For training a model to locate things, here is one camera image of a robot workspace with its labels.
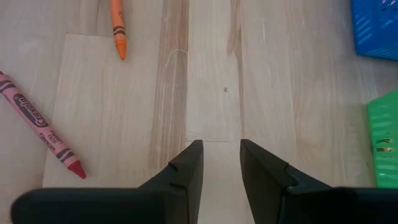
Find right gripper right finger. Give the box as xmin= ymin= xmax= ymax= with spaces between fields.
xmin=239 ymin=139 xmax=298 ymax=224

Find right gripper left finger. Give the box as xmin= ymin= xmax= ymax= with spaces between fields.
xmin=138 ymin=139 xmax=205 ymax=224

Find red crayon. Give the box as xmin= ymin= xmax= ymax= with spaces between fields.
xmin=0 ymin=70 xmax=87 ymax=180

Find green plastic basket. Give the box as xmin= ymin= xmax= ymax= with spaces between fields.
xmin=367 ymin=88 xmax=398 ymax=190

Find orange crayon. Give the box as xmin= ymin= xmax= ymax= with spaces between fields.
xmin=110 ymin=0 xmax=127 ymax=61

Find blue plastic basket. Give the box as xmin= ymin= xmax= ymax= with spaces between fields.
xmin=351 ymin=0 xmax=398 ymax=62

